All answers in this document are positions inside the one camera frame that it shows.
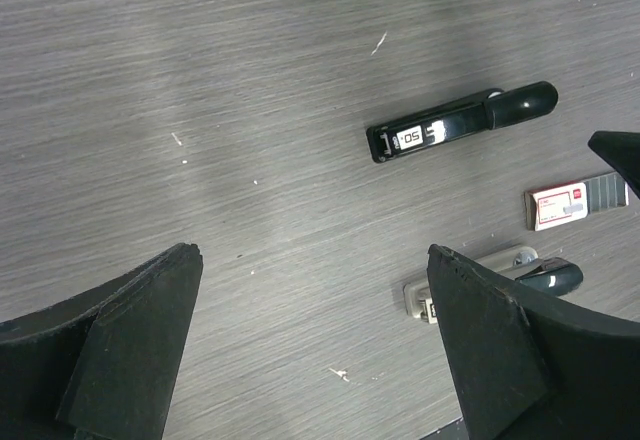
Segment black stapler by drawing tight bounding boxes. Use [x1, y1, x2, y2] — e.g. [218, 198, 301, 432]
[366, 81, 559, 164]

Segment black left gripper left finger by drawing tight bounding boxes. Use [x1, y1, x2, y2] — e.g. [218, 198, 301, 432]
[1, 243, 203, 439]

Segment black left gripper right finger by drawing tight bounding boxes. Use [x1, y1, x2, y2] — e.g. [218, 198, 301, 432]
[427, 244, 639, 439]

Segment red white staple box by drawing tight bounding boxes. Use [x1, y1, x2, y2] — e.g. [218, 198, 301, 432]
[524, 171, 629, 231]

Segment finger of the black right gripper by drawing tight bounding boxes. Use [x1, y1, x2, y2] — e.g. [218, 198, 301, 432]
[588, 131, 640, 197]

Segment beige stapler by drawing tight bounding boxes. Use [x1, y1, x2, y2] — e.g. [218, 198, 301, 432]
[403, 245, 584, 324]

